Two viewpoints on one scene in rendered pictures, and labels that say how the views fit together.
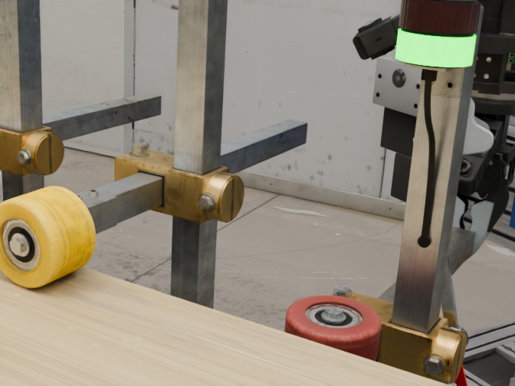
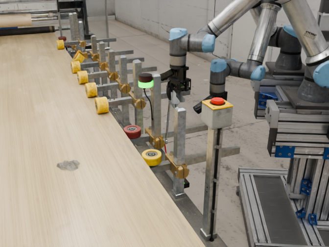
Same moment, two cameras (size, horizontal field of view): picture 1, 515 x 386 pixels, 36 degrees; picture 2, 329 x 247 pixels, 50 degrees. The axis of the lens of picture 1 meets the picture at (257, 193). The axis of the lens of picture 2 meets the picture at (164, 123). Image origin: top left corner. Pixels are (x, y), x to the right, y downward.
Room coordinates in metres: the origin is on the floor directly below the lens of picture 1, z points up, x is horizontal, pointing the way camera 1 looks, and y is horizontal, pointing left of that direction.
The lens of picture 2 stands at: (-0.44, -1.09, 1.61)
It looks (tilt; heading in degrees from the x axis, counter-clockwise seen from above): 25 degrees down; 38
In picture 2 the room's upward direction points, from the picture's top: straight up
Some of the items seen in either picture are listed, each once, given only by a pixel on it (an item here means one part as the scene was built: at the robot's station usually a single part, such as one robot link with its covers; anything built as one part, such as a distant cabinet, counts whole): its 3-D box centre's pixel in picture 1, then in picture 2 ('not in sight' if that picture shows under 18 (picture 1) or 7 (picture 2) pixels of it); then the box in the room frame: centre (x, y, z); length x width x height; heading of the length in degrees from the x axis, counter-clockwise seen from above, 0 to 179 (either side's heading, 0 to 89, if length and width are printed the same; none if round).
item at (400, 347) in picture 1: (388, 338); (153, 137); (0.68, -0.13, 0.85); 0.14 x 0.06 x 0.05; 61
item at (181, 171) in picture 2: not in sight; (176, 165); (0.57, -0.35, 0.84); 0.14 x 0.06 x 0.05; 61
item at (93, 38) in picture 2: not in sight; (96, 66); (1.28, 0.94, 0.87); 0.04 x 0.04 x 0.48; 61
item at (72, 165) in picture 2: not in sight; (68, 162); (0.23, -0.09, 0.91); 0.09 x 0.07 x 0.02; 118
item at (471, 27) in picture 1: (439, 14); (145, 77); (0.63, -0.13, 1.16); 0.06 x 0.06 x 0.02
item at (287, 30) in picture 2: not in sight; (291, 37); (1.58, -0.40, 1.21); 0.13 x 0.12 x 0.14; 90
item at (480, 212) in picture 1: (483, 225); not in sight; (0.98, -0.30, 0.86); 0.06 x 0.03 x 0.09; 151
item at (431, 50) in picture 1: (434, 46); (145, 83); (0.63, -0.13, 1.13); 0.06 x 0.06 x 0.02
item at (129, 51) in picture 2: not in sight; (110, 53); (1.41, 0.91, 0.95); 0.37 x 0.03 x 0.03; 151
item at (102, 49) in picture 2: not in sight; (104, 75); (1.16, 0.72, 0.87); 0.04 x 0.04 x 0.48; 61
